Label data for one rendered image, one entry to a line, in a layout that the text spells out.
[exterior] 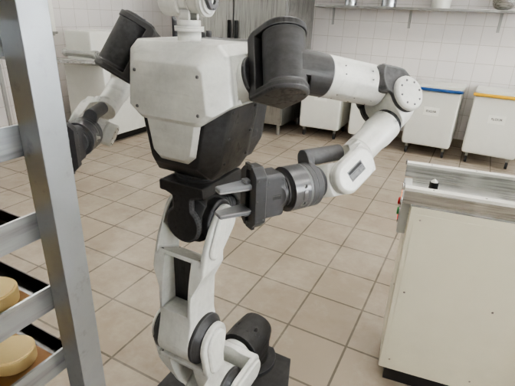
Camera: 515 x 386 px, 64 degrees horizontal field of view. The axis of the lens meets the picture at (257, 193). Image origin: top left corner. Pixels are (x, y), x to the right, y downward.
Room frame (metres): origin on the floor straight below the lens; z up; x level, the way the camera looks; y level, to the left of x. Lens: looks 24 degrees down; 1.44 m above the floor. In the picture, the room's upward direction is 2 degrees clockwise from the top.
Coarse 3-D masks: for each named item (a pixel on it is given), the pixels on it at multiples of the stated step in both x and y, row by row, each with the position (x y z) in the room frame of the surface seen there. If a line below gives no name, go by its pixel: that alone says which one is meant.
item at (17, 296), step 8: (0, 280) 0.38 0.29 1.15; (8, 280) 0.38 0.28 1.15; (0, 288) 0.37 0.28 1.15; (8, 288) 0.37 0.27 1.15; (16, 288) 0.37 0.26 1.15; (0, 296) 0.35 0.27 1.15; (8, 296) 0.36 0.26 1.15; (16, 296) 0.37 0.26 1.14; (24, 296) 0.38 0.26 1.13; (0, 304) 0.35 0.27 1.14; (8, 304) 0.35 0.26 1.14; (0, 312) 0.35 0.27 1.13
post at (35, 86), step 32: (0, 0) 0.36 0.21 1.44; (32, 0) 0.37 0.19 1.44; (0, 32) 0.37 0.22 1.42; (32, 32) 0.36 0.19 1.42; (32, 64) 0.36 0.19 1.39; (32, 96) 0.35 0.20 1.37; (32, 128) 0.36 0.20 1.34; (64, 128) 0.38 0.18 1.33; (32, 160) 0.36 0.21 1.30; (64, 160) 0.37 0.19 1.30; (32, 192) 0.36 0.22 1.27; (64, 192) 0.37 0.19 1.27; (64, 224) 0.36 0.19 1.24; (64, 256) 0.36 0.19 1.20; (64, 288) 0.35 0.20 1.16; (64, 320) 0.36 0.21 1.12; (64, 352) 0.36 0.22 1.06; (96, 352) 0.37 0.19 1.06; (96, 384) 0.37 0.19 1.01
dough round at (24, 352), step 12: (12, 336) 0.39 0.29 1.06; (24, 336) 0.39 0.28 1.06; (0, 348) 0.37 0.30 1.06; (12, 348) 0.37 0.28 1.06; (24, 348) 0.37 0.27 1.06; (36, 348) 0.38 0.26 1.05; (0, 360) 0.35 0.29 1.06; (12, 360) 0.35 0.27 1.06; (24, 360) 0.36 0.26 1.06; (0, 372) 0.34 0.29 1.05; (12, 372) 0.35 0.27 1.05
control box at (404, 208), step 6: (408, 180) 1.56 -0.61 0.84; (402, 192) 1.47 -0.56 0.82; (402, 204) 1.37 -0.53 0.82; (408, 204) 1.36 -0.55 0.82; (402, 210) 1.37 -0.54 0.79; (408, 210) 1.36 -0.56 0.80; (402, 216) 1.37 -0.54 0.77; (402, 222) 1.37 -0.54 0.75; (396, 228) 1.37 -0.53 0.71; (402, 228) 1.36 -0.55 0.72
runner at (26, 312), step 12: (48, 288) 0.37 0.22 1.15; (24, 300) 0.34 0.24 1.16; (36, 300) 0.35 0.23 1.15; (48, 300) 0.36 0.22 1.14; (12, 312) 0.33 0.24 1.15; (24, 312) 0.34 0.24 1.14; (36, 312) 0.35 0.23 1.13; (0, 324) 0.32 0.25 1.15; (12, 324) 0.33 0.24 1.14; (24, 324) 0.34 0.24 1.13; (0, 336) 0.31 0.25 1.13
